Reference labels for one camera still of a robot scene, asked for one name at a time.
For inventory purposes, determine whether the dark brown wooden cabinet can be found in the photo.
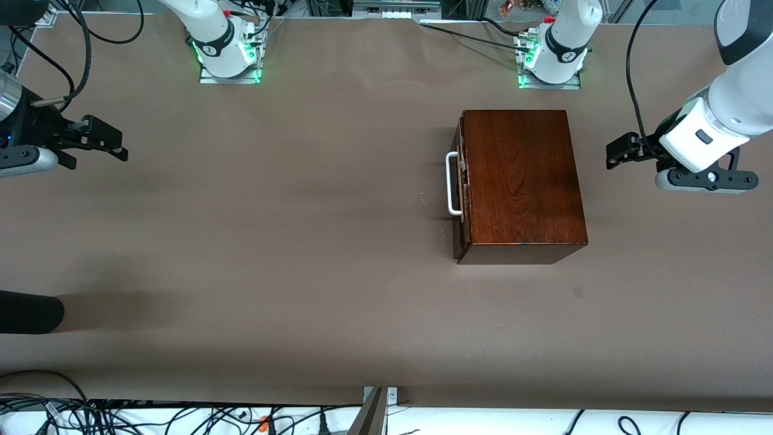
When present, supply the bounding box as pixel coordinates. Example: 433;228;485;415
453;109;589;265

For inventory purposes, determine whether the dark diagonal bar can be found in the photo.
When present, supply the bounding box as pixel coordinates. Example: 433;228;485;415
347;387;388;435

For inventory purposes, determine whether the black floor cable loop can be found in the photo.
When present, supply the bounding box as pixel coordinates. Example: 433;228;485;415
0;369;92;419

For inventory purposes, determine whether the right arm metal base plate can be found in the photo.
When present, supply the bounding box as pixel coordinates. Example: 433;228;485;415
199;59;262;85

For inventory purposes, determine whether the white power strip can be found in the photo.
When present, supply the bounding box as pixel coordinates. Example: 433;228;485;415
353;0;442;19

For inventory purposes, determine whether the black cable across table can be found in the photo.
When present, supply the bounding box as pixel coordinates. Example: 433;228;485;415
420;20;535;52

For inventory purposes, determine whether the thick black cable right arm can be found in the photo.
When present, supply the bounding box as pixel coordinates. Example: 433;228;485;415
30;0;92;109

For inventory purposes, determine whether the thin black looping cable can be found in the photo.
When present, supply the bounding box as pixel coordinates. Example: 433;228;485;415
57;0;145;45

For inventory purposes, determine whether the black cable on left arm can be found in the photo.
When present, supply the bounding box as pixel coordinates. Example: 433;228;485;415
626;0;665;159

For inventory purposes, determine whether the black cylinder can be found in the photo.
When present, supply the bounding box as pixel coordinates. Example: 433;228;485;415
0;290;65;335

